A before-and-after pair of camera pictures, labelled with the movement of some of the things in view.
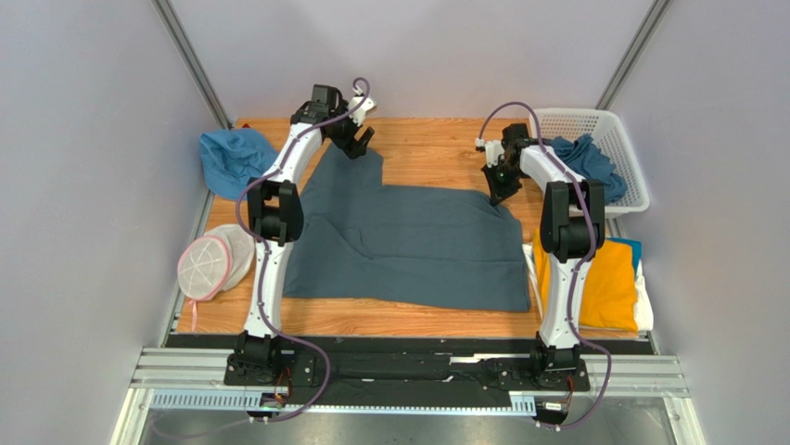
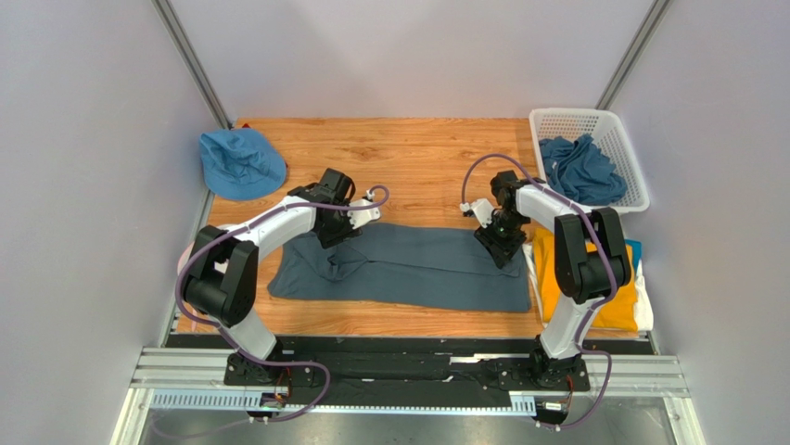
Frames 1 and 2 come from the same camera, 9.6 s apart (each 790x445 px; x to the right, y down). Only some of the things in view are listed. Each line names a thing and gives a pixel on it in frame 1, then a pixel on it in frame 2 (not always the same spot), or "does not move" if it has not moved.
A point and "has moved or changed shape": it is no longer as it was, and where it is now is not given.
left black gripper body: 343,134 -> 339,229
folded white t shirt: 643,303 does not move
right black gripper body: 497,173 -> 500,245
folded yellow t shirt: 607,296 does not move
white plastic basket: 610,136 does not move
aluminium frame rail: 656,375 does not move
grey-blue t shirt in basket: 592,163 does not move
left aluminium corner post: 182,40 does not move
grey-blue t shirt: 363,240 has moved or changed shape
